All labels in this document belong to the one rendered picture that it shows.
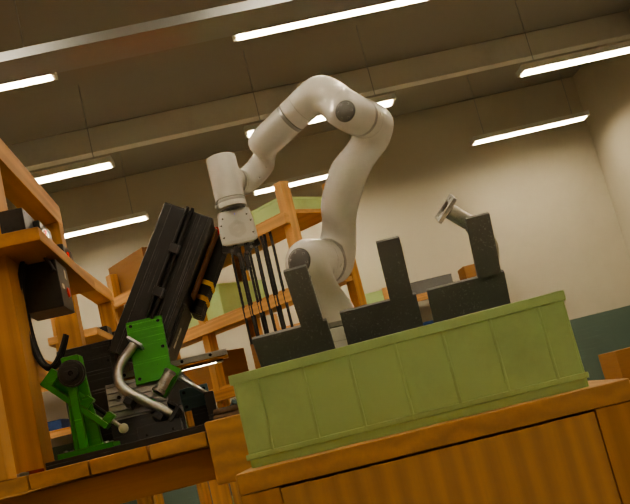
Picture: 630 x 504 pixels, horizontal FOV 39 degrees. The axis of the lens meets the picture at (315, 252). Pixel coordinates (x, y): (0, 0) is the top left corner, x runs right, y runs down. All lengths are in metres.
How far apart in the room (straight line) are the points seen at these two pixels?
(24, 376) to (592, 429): 1.62
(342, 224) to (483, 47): 8.68
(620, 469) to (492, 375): 0.25
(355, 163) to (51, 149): 8.39
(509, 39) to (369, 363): 9.55
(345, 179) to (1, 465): 1.07
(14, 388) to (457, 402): 1.42
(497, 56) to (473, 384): 9.42
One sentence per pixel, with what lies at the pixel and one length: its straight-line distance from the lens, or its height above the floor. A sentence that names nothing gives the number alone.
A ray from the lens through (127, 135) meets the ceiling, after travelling 10.36.
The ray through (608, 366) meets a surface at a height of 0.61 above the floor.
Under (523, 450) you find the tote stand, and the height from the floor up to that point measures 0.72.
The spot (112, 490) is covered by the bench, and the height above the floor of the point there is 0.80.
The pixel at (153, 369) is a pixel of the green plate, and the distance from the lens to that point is 2.77.
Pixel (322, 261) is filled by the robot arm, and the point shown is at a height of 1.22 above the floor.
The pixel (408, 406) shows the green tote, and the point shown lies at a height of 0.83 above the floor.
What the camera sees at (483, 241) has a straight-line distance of 1.67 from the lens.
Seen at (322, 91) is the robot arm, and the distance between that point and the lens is 2.31.
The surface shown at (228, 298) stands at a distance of 6.10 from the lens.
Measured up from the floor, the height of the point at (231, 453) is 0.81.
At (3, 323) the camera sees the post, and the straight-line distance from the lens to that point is 2.63.
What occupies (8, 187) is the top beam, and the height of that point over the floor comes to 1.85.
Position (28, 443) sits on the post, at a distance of 2.59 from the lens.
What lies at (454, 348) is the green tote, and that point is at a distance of 1.57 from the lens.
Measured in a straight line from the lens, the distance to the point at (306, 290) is 1.65.
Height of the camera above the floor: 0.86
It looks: 10 degrees up
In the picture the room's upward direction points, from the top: 14 degrees counter-clockwise
